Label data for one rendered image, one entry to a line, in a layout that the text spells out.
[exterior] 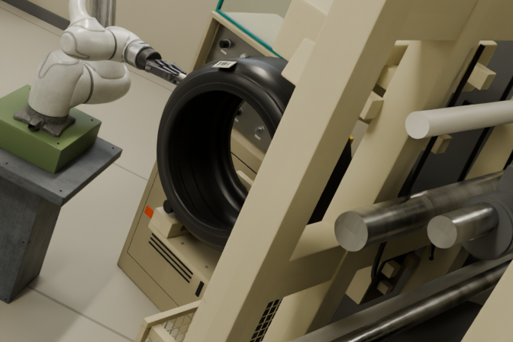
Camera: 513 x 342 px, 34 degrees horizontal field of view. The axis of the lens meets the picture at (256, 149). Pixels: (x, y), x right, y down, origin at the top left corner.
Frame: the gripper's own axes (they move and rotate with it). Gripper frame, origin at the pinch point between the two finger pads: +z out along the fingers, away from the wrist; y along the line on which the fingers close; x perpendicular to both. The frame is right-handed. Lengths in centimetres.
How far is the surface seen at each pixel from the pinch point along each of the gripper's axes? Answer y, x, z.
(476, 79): 14, -35, 85
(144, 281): 51, 114, -43
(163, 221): -9.3, 41.3, 13.9
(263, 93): -12.6, -13.7, 40.6
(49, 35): 154, 86, -277
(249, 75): -11.9, -15.9, 33.5
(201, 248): 0, 47, 24
